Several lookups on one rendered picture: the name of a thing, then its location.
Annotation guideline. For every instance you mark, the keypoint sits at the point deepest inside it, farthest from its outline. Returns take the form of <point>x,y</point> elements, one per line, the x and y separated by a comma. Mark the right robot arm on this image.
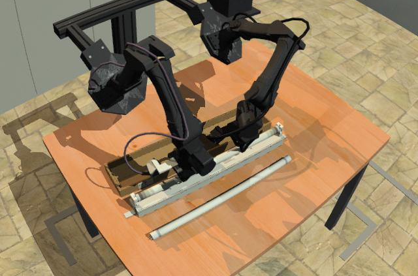
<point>162,78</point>

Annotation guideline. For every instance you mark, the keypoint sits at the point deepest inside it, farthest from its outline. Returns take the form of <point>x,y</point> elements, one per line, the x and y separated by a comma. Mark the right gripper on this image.
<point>179,165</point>

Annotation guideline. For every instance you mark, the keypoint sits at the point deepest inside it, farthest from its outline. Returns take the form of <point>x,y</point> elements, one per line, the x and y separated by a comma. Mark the brown cardboard carton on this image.
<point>127,181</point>

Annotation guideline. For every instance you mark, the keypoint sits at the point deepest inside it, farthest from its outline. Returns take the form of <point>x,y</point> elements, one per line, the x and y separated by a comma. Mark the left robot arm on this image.
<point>256,98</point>

